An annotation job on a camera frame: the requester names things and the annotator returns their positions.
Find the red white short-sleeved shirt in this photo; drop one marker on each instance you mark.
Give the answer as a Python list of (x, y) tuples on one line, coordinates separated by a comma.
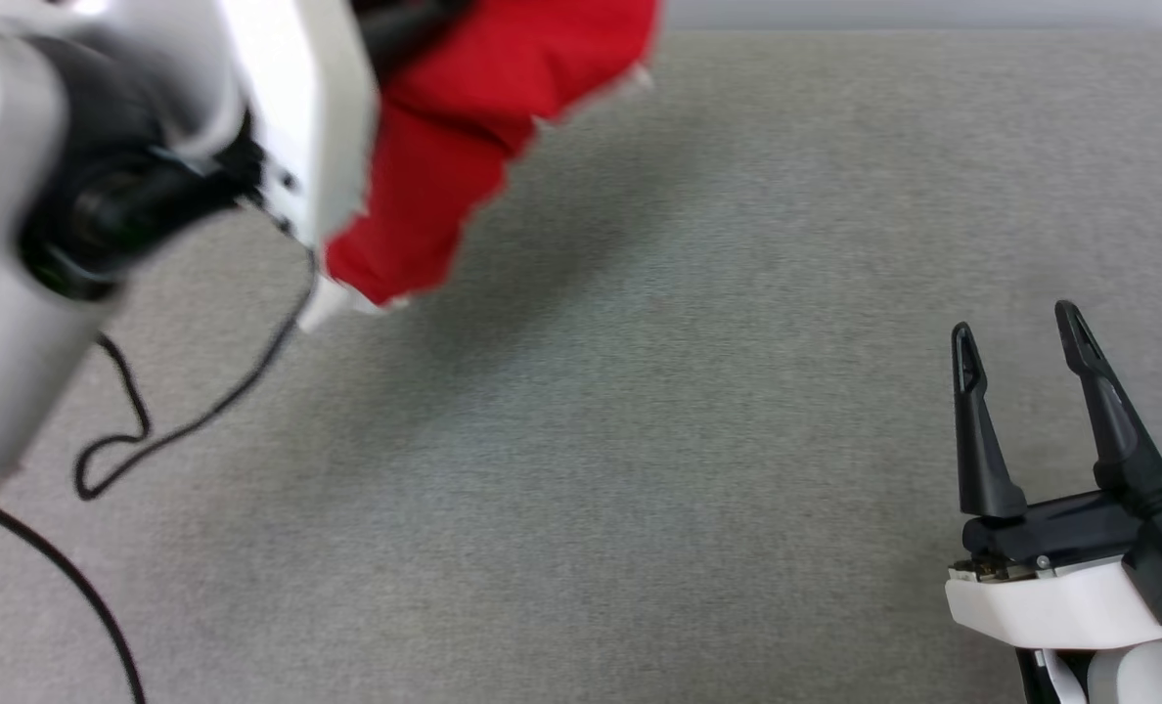
[(444, 147)]

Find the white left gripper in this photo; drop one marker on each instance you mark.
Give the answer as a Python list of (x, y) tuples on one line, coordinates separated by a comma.
[(307, 108)]

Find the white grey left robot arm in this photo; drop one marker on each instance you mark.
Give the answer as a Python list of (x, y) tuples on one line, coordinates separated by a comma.
[(14, 323)]

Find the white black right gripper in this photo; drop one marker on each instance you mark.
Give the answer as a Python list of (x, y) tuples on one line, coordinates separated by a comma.
[(1041, 596)]

